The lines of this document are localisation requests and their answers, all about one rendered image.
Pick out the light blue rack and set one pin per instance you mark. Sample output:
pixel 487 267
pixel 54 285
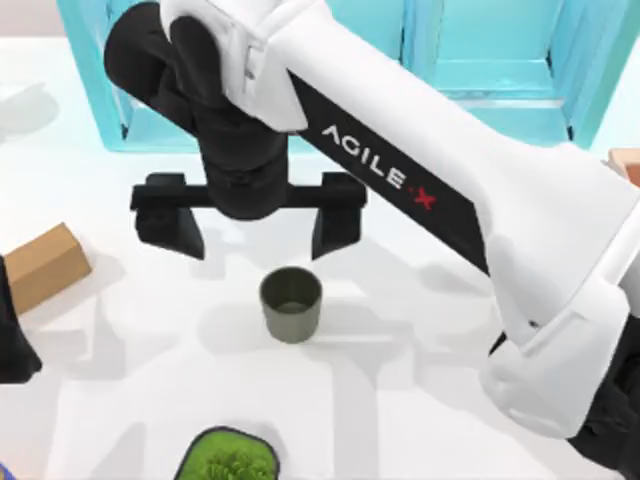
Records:
pixel 475 35

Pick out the blue and yellow object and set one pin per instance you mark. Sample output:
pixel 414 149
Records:
pixel 4 472

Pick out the black pot with green plant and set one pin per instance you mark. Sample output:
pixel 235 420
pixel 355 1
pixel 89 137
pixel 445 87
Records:
pixel 227 455

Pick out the grey-green cup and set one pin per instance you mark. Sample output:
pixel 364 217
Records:
pixel 290 310

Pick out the salmon-coloured box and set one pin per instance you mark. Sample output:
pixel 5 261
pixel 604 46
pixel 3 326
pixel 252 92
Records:
pixel 627 167

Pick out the brown cardboard box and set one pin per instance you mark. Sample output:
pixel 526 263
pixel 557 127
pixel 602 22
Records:
pixel 47 267

